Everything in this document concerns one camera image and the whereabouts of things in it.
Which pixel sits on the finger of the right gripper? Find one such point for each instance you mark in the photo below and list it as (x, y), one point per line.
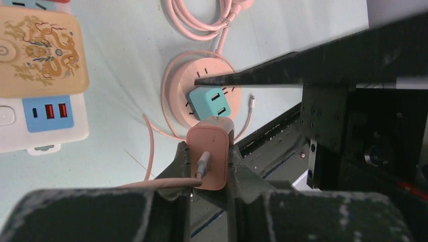
(377, 55)

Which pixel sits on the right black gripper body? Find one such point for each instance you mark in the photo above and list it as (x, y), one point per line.
(367, 137)

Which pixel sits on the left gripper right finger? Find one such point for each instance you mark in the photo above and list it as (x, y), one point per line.
(257, 211)

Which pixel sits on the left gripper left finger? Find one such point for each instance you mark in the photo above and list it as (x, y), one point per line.
(99, 214)

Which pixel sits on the white multicolour power strip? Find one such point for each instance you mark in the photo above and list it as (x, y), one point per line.
(34, 122)

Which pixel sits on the teal cube socket adapter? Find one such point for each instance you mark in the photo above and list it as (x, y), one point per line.
(208, 101)

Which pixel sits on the beige cube plug adapter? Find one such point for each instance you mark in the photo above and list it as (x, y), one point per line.
(42, 54)

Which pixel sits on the small pink plug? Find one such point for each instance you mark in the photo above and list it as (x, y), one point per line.
(209, 142)

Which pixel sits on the light green table mat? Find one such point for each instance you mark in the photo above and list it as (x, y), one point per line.
(128, 45)

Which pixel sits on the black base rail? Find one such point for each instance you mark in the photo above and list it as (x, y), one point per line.
(277, 152)

